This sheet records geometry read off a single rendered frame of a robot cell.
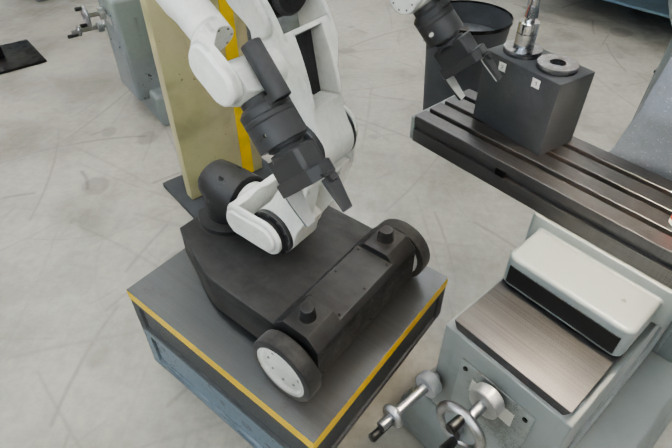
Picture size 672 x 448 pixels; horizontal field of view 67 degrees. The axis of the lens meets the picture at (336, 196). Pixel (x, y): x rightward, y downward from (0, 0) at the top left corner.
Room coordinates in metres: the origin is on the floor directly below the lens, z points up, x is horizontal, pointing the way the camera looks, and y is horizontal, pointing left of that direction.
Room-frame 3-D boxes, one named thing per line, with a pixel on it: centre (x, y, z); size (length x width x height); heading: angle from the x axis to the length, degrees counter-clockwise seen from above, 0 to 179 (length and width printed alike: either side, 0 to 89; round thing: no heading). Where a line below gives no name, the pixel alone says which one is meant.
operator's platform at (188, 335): (1.08, 0.15, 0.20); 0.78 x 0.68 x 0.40; 52
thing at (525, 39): (1.15, -0.44, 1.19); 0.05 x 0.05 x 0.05
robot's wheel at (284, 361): (0.72, 0.13, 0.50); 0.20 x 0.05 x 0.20; 52
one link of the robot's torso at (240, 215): (1.10, 0.18, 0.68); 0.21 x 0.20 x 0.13; 52
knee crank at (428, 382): (0.59, -0.16, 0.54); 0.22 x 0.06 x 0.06; 130
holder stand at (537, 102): (1.11, -0.47, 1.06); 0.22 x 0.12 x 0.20; 33
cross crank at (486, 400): (0.50, -0.27, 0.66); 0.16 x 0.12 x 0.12; 130
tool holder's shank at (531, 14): (1.15, -0.44, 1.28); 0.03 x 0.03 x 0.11
